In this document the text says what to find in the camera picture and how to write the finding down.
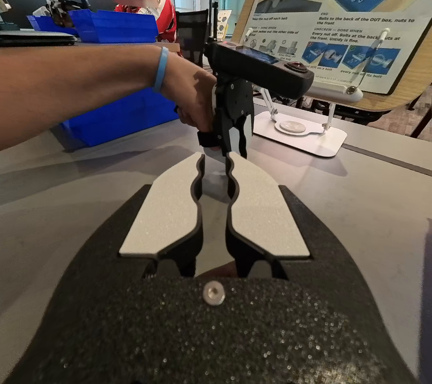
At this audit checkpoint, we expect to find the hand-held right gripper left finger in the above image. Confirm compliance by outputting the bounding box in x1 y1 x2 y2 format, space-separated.
119 152 205 278

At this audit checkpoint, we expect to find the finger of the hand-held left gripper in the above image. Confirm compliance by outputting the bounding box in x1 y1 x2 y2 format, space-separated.
236 113 254 160
219 117 242 159

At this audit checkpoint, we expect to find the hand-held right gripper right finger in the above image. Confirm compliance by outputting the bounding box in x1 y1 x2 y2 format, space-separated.
225 151 311 278

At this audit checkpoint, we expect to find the person's left forearm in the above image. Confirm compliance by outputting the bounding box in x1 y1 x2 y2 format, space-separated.
0 45 162 151

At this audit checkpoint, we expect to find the person's left hand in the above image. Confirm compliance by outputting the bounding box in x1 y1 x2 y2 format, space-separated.
161 53 218 133

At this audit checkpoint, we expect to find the small document stand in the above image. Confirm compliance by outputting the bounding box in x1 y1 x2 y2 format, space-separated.
216 9 233 37

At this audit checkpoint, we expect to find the black office chair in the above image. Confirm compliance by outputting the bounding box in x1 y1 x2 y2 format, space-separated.
175 9 210 69

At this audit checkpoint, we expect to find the wooden desk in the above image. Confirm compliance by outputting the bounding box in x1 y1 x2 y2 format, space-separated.
0 33 181 54

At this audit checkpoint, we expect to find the blue wristband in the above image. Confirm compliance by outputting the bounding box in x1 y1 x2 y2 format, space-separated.
153 46 169 93

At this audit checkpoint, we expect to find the wooden document stand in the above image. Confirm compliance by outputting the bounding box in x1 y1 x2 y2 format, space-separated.
232 0 432 158

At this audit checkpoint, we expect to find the small blue plastic bin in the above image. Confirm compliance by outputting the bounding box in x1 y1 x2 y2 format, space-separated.
26 14 80 37

